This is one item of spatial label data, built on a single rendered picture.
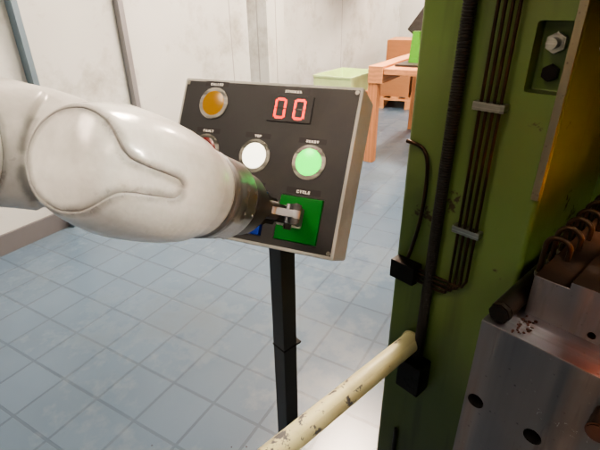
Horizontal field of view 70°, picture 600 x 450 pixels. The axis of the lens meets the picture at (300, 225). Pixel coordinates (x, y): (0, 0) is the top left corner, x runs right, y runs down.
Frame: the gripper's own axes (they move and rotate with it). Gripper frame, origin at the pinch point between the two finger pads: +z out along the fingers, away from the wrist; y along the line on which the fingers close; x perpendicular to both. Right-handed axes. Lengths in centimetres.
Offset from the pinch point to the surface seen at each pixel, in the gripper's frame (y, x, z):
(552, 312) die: 38.3, -6.6, 7.0
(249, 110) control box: -12.7, 17.2, 3.8
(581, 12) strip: 34.8, 33.8, 2.8
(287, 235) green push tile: -1.2, -2.9, 3.5
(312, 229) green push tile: 2.6, -1.1, 3.5
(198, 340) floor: -74, -57, 106
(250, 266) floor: -82, -26, 160
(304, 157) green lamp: -0.9, 10.1, 3.4
